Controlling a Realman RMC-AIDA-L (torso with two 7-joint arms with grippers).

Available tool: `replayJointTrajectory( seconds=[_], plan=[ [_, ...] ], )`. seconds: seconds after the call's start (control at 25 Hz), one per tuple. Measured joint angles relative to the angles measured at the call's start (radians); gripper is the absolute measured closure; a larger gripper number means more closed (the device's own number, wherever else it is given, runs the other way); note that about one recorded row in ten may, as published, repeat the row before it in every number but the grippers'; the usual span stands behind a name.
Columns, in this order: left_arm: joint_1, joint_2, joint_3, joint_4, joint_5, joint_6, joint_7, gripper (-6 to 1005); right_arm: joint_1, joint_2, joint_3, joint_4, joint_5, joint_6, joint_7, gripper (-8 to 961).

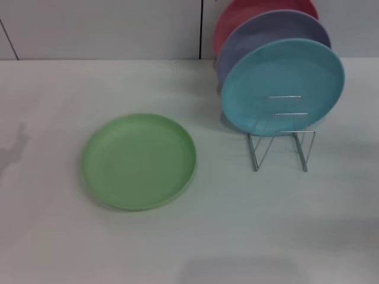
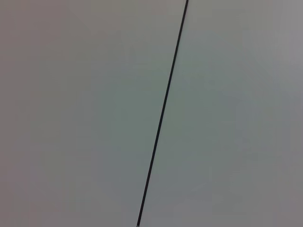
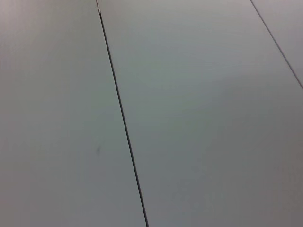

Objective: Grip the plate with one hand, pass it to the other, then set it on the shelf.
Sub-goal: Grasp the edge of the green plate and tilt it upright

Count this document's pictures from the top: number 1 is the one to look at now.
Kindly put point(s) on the green round plate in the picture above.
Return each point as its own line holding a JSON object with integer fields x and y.
{"x": 139, "y": 162}

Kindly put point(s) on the turquoise round plate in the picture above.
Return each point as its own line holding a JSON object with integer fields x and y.
{"x": 278, "y": 77}

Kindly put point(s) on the purple round plate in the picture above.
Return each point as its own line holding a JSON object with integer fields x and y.
{"x": 260, "y": 32}

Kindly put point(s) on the red round plate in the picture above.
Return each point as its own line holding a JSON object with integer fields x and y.
{"x": 234, "y": 14}

